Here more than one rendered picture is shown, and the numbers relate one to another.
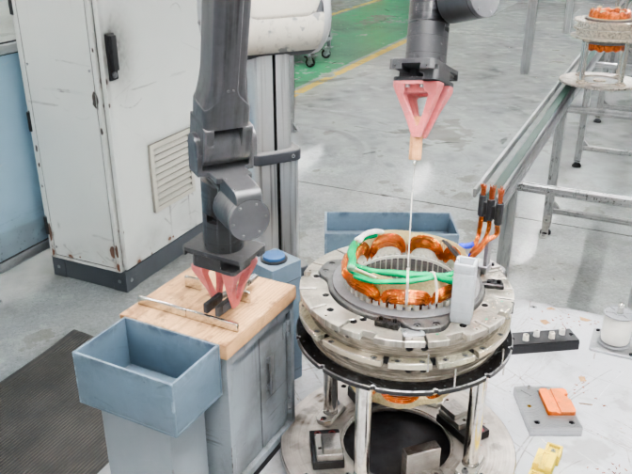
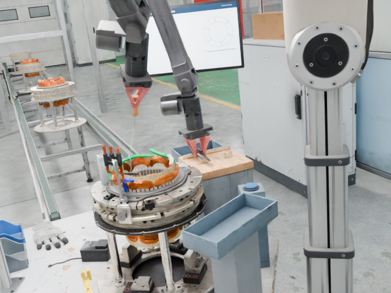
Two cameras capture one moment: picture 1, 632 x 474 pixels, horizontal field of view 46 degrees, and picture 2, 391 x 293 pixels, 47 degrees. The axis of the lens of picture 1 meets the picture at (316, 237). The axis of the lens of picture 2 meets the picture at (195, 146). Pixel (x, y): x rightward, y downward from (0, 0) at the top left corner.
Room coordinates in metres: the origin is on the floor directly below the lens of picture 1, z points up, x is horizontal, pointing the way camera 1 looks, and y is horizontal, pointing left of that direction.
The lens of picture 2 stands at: (1.94, -0.92, 1.57)
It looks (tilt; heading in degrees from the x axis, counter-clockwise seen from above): 18 degrees down; 133
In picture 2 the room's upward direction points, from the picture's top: 7 degrees counter-clockwise
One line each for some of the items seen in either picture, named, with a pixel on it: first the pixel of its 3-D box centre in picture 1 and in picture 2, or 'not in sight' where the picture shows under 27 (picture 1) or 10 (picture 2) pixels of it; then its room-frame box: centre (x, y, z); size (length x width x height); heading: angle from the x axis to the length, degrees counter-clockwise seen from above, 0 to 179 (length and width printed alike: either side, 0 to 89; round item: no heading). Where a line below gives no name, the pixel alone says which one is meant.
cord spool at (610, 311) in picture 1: (617, 327); not in sight; (1.32, -0.62, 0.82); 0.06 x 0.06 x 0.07
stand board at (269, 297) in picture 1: (211, 306); (214, 162); (1.00, 0.16, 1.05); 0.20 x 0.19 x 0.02; 153
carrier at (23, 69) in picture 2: not in sight; (33, 76); (-3.00, 1.75, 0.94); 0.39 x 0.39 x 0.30
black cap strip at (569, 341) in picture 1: (539, 340); not in sight; (1.32, -0.46, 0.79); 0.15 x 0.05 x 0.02; 98
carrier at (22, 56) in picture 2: not in sight; (22, 63); (-4.88, 2.64, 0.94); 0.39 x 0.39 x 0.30
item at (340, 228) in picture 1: (387, 288); (235, 264); (1.30, -0.14, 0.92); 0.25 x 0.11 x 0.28; 89
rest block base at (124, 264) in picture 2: not in sight; (129, 257); (0.87, -0.15, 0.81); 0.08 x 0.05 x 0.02; 109
